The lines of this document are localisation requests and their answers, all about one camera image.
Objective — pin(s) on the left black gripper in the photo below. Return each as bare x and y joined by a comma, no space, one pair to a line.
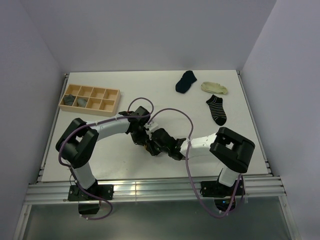
140,140

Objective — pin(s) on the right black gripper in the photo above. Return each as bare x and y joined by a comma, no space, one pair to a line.
150,148

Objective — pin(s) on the light grey sock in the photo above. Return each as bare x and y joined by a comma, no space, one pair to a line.
81,102

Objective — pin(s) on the dark grey sock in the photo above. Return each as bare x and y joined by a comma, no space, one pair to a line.
69,99

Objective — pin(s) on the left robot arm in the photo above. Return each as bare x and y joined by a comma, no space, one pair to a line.
76,145

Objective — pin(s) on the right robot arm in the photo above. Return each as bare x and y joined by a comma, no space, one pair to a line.
232,149

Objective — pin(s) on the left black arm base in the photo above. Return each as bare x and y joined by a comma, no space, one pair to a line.
95,193

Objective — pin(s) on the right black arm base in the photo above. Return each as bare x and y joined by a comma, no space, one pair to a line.
222,194

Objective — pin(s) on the wooden compartment tray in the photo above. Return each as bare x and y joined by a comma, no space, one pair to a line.
101,101

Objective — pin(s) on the navy blue sock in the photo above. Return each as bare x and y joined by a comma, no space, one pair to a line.
185,82

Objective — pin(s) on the black striped sock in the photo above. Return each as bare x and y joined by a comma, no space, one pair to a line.
217,111

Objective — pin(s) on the cream sock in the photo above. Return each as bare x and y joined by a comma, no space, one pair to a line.
214,88

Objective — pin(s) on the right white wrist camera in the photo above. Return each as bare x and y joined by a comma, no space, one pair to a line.
152,126

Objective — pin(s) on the aluminium frame rail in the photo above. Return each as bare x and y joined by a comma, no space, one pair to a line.
170,189

